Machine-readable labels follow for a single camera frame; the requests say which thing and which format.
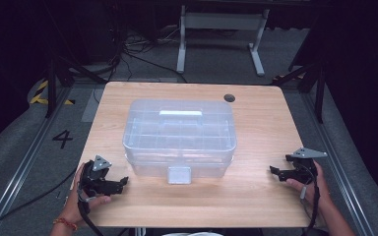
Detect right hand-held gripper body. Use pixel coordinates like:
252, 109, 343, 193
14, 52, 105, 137
284, 147, 328, 185

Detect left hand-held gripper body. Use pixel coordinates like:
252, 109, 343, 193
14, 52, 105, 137
79, 154, 121, 198

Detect clear plastic storage box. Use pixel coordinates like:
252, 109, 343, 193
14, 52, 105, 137
121, 98, 238, 186

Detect person's right hand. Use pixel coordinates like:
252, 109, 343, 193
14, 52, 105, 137
284, 160, 334, 214

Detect person's left hand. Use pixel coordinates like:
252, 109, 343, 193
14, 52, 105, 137
57, 161, 112, 228

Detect black tripod stand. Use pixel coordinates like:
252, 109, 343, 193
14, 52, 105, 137
43, 53, 108, 119
272, 58, 327, 125

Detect white cloth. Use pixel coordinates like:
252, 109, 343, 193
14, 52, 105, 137
161, 231, 224, 236

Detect yellow black floor tape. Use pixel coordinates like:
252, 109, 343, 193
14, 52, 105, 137
29, 80, 77, 106

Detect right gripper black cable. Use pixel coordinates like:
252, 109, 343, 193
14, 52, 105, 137
299, 161, 321, 236

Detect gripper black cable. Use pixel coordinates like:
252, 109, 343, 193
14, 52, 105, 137
299, 161, 321, 236
77, 188, 105, 236

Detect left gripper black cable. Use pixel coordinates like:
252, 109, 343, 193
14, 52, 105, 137
77, 188, 105, 236

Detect metal floor rail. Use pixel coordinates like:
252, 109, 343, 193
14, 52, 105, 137
300, 91, 377, 236
0, 87, 74, 232

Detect orange bead bracelet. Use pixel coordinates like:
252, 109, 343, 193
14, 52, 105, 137
52, 217, 79, 232

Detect black floor cable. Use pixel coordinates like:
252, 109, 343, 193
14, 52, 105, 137
0, 166, 80, 236

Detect tangle of floor cables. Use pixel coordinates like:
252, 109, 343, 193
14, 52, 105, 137
107, 24, 189, 84

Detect grey metal desk frame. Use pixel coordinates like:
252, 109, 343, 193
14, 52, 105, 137
175, 4, 271, 78

